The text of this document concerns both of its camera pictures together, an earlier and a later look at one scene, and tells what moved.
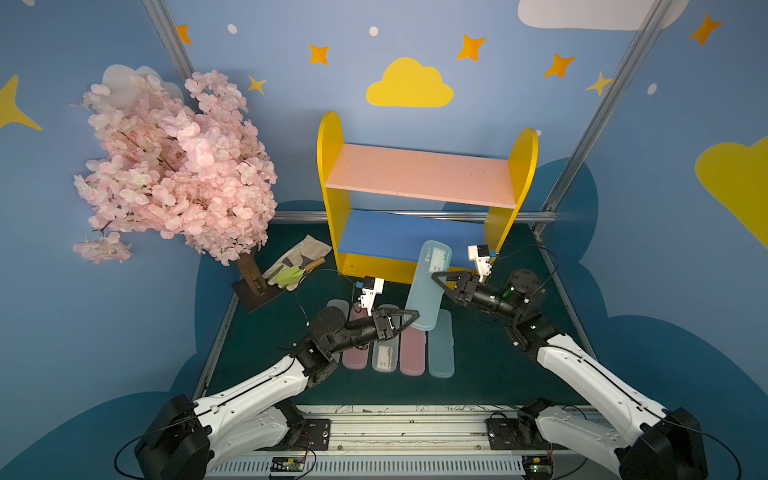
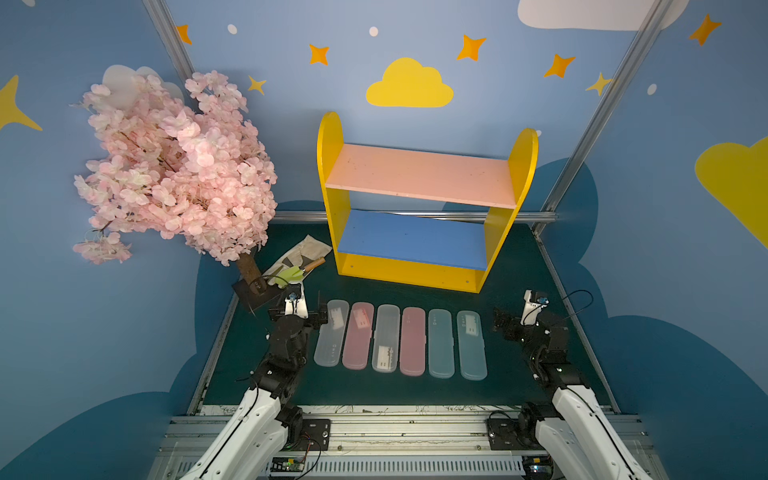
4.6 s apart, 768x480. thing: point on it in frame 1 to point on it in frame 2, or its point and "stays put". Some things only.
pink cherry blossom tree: (202, 170) stays put
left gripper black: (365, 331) to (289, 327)
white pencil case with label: (386, 354) stays put
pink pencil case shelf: (412, 352) stays put
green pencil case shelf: (441, 355) stays put
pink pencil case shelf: (358, 359) stays put
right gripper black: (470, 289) to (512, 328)
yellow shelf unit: (381, 243) stays put
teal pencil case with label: (425, 294) to (471, 346)
